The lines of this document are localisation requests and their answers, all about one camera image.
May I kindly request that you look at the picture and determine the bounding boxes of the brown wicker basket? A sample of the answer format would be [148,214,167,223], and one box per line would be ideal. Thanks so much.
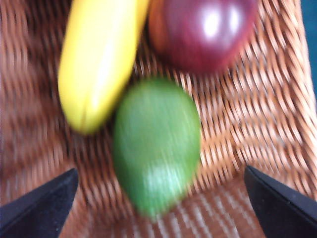
[0,0,317,238]

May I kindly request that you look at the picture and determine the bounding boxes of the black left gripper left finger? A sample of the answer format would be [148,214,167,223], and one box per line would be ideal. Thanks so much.
[0,168,79,238]

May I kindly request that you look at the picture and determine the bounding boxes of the yellow banana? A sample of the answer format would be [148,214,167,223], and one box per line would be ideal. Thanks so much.
[57,0,151,136]

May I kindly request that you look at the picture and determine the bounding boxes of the dark red mango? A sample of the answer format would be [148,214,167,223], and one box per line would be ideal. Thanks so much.
[148,0,260,74]

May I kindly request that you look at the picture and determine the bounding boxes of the green avocado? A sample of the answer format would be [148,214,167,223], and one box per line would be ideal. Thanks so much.
[112,77,203,222]

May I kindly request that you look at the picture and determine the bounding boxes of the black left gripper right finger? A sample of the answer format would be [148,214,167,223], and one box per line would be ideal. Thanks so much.
[244,165,317,238]

